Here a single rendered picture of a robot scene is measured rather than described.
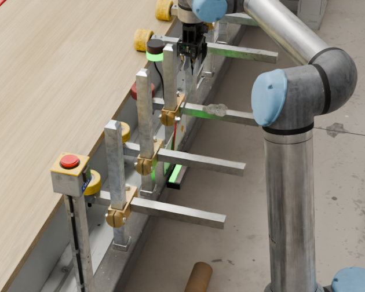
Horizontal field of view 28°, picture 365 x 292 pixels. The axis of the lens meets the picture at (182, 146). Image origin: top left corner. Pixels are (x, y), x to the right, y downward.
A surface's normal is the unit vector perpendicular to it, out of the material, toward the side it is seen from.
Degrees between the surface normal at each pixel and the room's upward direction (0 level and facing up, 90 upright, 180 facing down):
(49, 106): 0
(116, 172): 90
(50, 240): 90
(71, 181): 90
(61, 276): 0
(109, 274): 0
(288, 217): 76
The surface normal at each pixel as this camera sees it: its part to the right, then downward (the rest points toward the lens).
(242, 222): 0.00, -0.79
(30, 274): 0.96, 0.17
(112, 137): -0.29, 0.59
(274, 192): -0.71, 0.32
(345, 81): 0.62, -0.14
